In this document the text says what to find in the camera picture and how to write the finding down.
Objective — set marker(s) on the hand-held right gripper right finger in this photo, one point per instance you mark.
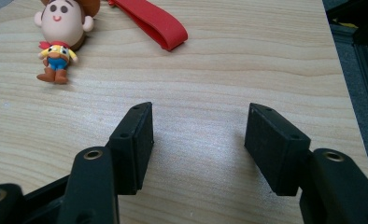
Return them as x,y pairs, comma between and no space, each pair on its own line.
278,146

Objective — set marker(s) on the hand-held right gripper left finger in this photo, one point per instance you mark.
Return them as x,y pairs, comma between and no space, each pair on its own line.
132,149

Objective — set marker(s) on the cowboy doll figure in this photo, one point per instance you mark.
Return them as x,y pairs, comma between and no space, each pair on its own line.
62,34

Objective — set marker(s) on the black metal frame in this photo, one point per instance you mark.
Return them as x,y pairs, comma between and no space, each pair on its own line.
361,37

